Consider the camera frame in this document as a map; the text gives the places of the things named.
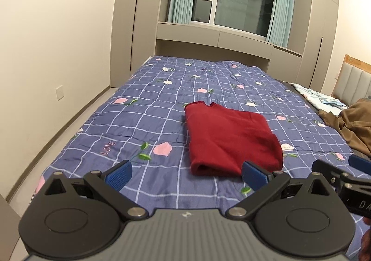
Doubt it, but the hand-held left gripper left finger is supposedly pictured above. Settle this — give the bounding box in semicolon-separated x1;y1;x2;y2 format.
43;160;149;222

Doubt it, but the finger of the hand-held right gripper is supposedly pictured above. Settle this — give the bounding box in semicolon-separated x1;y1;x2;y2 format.
349;155;371;176
311;159;352;192

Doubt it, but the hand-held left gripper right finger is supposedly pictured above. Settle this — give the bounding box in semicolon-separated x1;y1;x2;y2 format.
226;161;334;221

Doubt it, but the red sweater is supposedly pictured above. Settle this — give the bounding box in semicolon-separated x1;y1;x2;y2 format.
185;101;284;177

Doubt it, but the person's right hand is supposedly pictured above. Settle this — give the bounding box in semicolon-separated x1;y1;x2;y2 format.
359;216;371;261

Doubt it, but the brown blanket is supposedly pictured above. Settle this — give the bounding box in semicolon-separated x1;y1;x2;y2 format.
318;99;371;157

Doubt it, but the light blue printed quilt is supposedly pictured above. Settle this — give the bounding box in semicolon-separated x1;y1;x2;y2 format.
291;83;348;110

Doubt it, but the padded wooden headboard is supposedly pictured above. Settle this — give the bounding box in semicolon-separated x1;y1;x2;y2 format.
332;54;371;106

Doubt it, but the blue checked floral blanket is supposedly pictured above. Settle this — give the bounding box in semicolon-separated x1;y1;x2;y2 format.
35;56;371;261

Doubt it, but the beige wardrobe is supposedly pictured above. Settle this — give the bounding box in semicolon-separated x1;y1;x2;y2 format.
296;0;339;95
110;0;179;89

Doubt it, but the beige window cabinet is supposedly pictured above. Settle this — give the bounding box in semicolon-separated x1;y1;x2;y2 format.
155;22;303;82

